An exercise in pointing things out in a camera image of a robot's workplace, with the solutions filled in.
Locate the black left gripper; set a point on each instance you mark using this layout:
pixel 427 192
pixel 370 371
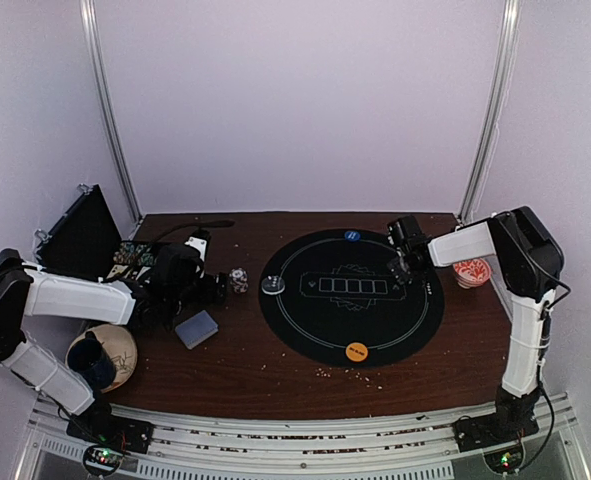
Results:
pixel 209 296

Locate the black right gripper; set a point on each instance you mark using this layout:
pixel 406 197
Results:
pixel 401 274

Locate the clear acrylic dealer button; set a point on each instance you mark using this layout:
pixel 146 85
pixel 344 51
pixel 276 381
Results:
pixel 273 285

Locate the blue small blind button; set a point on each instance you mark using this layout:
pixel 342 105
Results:
pixel 352 235

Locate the yellow big blind button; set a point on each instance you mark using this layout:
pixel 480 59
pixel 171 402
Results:
pixel 356 352

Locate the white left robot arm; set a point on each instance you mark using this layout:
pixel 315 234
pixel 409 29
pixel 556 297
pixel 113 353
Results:
pixel 28 290

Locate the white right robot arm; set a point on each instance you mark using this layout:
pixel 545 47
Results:
pixel 530 261

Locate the blue cream 10 chip stack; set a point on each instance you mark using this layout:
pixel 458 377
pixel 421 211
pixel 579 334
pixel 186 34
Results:
pixel 238 280

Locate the blue playing card deck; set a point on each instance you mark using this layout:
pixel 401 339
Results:
pixel 196 329

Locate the red white patterned bowl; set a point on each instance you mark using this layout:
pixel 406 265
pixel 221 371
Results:
pixel 472 273

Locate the round black poker mat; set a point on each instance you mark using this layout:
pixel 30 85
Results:
pixel 338 292

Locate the chips row in case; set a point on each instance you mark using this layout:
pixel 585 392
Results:
pixel 137 253

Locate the beige patterned plate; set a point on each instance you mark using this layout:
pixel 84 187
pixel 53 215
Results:
pixel 121 348

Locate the black poker set case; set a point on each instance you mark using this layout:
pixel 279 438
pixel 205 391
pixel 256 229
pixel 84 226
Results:
pixel 82 242

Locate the dark blue mug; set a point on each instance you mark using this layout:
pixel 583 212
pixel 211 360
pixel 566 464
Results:
pixel 88 358

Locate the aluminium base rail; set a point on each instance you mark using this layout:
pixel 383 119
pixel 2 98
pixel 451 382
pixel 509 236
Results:
pixel 413 446

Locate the aluminium frame post right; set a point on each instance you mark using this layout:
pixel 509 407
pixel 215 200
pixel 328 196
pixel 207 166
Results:
pixel 499 91

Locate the aluminium frame post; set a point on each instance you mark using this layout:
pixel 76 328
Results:
pixel 499 91
pixel 93 41

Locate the aluminium frame post left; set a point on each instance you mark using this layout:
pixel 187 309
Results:
pixel 93 41

